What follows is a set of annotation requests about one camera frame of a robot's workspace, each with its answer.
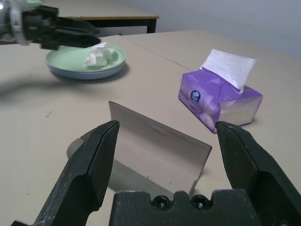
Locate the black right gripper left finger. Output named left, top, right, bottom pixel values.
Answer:
left=32, top=120, right=120, bottom=226

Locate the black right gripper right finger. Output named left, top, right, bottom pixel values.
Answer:
left=215, top=121, right=301, bottom=226

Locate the white tissue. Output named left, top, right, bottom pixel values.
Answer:
left=83, top=42, right=119, bottom=67

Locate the blue plate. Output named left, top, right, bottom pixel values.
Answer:
left=47, top=62, right=125, bottom=81

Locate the green plate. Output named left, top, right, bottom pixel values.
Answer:
left=45, top=42, right=127, bottom=73

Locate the purple tissue pack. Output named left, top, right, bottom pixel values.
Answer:
left=178, top=48, right=263, bottom=134

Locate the beige side table black frame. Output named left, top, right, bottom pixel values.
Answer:
left=58, top=0, right=160, bottom=36

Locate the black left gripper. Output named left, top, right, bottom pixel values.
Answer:
left=21, top=6, right=101, bottom=50

